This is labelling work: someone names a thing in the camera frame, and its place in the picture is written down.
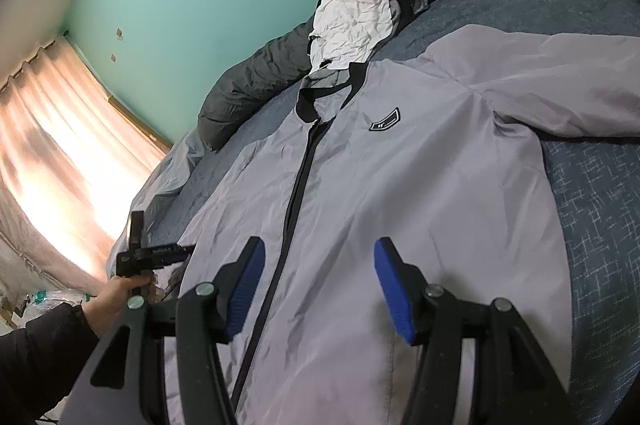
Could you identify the white crumpled garment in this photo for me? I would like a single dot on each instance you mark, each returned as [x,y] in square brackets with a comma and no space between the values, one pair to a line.
[350,20]

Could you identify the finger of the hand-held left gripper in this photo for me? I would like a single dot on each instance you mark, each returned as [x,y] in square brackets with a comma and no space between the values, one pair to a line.
[182,252]

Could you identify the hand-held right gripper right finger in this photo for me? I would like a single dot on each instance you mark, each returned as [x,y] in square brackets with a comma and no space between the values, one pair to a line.
[395,290]

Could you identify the clear plastic bag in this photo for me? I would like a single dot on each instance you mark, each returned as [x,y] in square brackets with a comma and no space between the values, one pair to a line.
[50,297]

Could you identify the light grey sheet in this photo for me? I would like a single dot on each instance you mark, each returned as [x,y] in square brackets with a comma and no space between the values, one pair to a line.
[170,175]

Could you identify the dark grey rolled duvet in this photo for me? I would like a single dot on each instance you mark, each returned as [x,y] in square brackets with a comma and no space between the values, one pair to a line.
[260,75]

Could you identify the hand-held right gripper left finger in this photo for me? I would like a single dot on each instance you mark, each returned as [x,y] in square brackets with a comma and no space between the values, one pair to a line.
[245,290]

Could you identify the person's left hand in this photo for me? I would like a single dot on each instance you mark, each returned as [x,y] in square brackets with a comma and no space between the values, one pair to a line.
[110,300]

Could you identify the grey crumpled garment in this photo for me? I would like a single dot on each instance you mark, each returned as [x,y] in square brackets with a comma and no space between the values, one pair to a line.
[325,80]

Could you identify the pink curtain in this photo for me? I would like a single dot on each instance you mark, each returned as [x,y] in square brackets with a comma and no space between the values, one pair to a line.
[65,165]

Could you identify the light grey zip jacket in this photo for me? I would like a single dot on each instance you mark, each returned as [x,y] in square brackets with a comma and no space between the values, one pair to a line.
[400,165]

